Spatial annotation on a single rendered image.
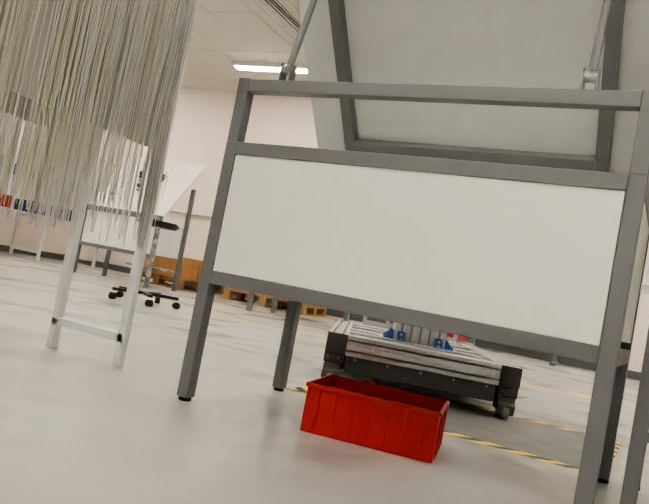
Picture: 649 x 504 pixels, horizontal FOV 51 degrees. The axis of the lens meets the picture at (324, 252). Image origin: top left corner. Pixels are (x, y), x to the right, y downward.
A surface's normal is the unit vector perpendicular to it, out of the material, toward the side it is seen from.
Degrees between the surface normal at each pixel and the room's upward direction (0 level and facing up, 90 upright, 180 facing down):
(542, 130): 128
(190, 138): 90
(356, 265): 90
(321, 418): 90
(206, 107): 90
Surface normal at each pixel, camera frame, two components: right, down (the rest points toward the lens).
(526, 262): -0.45, -0.13
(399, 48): -0.47, 0.50
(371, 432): -0.25, -0.10
